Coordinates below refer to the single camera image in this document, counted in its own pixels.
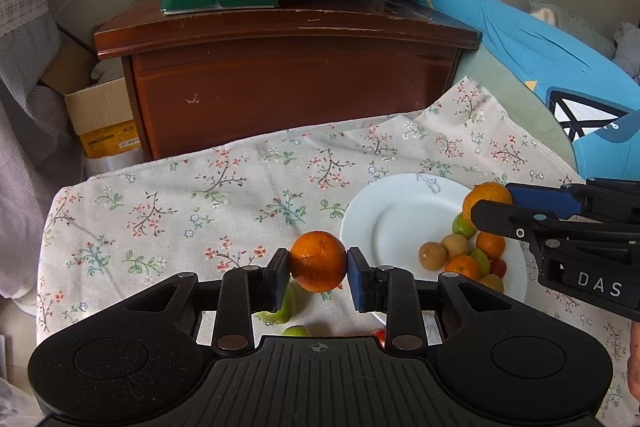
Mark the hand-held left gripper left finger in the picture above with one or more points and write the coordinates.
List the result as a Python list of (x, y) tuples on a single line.
[(280, 279)]

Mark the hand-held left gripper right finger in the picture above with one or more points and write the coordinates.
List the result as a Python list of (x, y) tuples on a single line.
[(357, 279)]

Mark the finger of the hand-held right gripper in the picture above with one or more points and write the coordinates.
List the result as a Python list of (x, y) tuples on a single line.
[(500, 219), (540, 199)]

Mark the small orange tangerine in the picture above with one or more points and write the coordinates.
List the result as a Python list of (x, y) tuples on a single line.
[(462, 268), (482, 199), (318, 264), (492, 244)]

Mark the green jujube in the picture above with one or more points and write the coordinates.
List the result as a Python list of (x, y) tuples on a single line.
[(482, 259), (282, 313), (462, 226), (296, 332)]

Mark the red cherry tomato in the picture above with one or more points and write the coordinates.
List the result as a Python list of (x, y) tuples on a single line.
[(498, 267), (378, 335)]

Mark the brown longan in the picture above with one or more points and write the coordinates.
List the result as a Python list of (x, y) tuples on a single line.
[(432, 255), (456, 244), (492, 283)]

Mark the white plate with rose drawing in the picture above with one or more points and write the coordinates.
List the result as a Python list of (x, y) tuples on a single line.
[(395, 222)]

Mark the person's right forearm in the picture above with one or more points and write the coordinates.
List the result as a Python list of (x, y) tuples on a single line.
[(635, 357)]

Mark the pale green cushion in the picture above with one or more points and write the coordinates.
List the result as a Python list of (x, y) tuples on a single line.
[(505, 107)]

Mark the floral tablecloth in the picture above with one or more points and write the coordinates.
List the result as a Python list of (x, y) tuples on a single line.
[(175, 217)]

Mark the blue printed pillow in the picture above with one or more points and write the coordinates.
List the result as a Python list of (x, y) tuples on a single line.
[(525, 57)]

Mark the beige cloth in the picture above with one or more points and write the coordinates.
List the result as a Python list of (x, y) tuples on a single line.
[(550, 12)]

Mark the brown wooden nightstand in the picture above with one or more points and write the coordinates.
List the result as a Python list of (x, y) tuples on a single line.
[(285, 77)]

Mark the yellow box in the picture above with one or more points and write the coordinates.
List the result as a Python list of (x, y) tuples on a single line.
[(107, 139)]

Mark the open brown cardboard box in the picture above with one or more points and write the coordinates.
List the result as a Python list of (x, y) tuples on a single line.
[(100, 107)]

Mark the grey checked cloth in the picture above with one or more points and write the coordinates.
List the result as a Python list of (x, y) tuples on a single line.
[(25, 82)]

